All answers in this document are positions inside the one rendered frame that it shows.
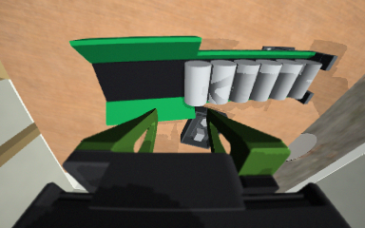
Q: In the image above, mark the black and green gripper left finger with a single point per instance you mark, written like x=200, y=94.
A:
x=122, y=137

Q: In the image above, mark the dark grey open tray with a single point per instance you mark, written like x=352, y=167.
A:
x=190, y=127

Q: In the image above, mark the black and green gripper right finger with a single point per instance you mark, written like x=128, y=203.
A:
x=254, y=152

